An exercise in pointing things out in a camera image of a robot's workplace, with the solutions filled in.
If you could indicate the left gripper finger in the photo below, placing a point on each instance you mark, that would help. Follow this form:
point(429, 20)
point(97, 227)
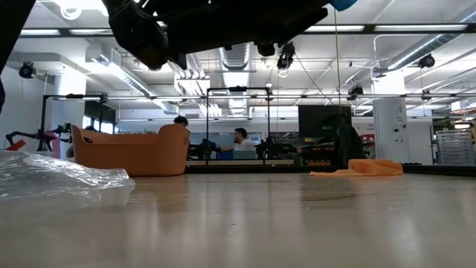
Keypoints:
point(230, 26)

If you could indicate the blue elastic bandage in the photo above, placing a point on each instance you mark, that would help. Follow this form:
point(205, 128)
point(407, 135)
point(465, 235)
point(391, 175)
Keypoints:
point(344, 4)

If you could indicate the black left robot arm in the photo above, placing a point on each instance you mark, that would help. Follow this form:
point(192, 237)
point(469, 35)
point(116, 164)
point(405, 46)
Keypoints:
point(11, 37)

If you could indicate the black red background robot arm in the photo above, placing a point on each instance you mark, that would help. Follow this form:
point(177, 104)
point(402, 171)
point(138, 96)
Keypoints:
point(44, 136)

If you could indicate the orange elastic bandage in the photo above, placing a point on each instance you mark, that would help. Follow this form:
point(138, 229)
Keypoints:
point(372, 167)

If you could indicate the person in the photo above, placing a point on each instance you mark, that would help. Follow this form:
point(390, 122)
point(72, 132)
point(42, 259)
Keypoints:
point(243, 143)
point(181, 121)

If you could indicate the orange plastic basket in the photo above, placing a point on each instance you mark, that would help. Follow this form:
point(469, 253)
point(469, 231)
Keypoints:
point(130, 156)

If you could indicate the black monitor screen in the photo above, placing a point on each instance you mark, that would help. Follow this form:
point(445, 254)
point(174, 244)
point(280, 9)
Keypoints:
point(312, 119)

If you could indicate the background wooden workbench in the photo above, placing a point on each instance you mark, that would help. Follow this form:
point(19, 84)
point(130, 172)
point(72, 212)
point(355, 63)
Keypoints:
point(238, 162)

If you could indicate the black equipment shelf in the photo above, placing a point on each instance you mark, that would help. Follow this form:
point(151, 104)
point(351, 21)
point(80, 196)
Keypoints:
point(316, 152)

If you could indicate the clear plastic bag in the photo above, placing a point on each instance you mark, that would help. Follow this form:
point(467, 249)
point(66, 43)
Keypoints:
point(48, 175)

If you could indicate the black office chair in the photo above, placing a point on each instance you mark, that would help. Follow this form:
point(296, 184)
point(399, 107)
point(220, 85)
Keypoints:
point(351, 149)

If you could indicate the silver ventilation duct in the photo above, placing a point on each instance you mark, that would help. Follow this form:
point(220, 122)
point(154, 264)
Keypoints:
point(234, 61)

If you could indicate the black ceiling camera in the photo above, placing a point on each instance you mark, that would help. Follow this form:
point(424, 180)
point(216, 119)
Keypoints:
point(286, 59)
point(27, 70)
point(427, 61)
point(356, 91)

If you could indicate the black metal gantry frame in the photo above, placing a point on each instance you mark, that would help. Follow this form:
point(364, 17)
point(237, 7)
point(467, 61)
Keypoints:
point(44, 119)
point(207, 123)

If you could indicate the black overhead frame crossbar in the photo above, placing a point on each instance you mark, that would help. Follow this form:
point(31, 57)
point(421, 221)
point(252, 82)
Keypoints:
point(369, 28)

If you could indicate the black aluminium table frame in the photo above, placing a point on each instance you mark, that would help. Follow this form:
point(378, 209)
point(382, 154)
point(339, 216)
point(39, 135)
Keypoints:
point(260, 169)

